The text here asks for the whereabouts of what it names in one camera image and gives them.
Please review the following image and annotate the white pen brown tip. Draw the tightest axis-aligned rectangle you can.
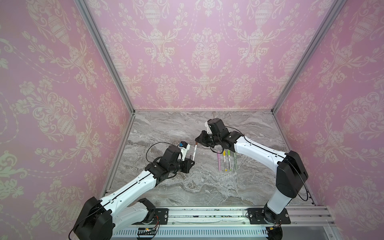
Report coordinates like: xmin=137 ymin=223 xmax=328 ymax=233
xmin=192 ymin=146 xmax=197 ymax=161

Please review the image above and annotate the pink fountain pen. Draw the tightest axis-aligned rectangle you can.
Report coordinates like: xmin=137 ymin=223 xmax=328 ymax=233
xmin=217 ymin=153 xmax=222 ymax=172

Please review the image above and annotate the white pen yellow tip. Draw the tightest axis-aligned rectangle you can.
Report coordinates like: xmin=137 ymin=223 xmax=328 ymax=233
xmin=222 ymin=150 xmax=228 ymax=172

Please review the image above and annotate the white pen green tip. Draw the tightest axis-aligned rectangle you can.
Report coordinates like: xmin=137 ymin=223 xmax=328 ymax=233
xmin=227 ymin=150 xmax=233 ymax=171

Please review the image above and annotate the pale green fountain pen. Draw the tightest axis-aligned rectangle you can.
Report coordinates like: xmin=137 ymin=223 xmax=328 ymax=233
xmin=233 ymin=152 xmax=238 ymax=170

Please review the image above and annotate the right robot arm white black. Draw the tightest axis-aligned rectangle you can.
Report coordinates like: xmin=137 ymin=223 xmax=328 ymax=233
xmin=195 ymin=118 xmax=309 ymax=224

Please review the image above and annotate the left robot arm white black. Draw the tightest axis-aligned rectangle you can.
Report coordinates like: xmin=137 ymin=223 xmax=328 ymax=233
xmin=70 ymin=142 xmax=195 ymax=240

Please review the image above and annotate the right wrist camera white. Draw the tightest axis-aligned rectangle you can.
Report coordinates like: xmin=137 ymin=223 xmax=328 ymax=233
xmin=205 ymin=122 xmax=212 ymax=134

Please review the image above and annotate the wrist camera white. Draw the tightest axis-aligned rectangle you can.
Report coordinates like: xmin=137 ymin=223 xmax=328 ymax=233
xmin=205 ymin=122 xmax=212 ymax=134
xmin=179 ymin=141 xmax=191 ymax=161

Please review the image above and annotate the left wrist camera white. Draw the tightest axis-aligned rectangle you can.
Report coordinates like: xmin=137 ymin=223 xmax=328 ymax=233
xmin=179 ymin=141 xmax=191 ymax=161

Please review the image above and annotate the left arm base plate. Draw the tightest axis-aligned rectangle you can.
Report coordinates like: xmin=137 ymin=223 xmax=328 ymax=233
xmin=134 ymin=208 xmax=169 ymax=225

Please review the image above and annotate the aluminium front rail frame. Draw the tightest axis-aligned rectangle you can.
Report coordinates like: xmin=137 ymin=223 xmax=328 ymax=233
xmin=110 ymin=206 xmax=342 ymax=240

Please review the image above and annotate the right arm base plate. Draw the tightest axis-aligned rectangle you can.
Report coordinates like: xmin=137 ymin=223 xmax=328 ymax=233
xmin=246 ymin=208 xmax=291 ymax=225

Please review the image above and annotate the left corner aluminium post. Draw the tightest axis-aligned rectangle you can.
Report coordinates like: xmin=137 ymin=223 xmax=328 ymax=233
xmin=74 ymin=0 xmax=135 ymax=116

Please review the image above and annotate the corner aluminium post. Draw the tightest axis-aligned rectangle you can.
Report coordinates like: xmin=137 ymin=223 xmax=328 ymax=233
xmin=271 ymin=0 xmax=346 ymax=114
xmin=74 ymin=0 xmax=135 ymax=116

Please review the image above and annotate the right corner aluminium post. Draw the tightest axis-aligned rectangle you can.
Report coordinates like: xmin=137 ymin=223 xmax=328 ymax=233
xmin=271 ymin=0 xmax=346 ymax=114

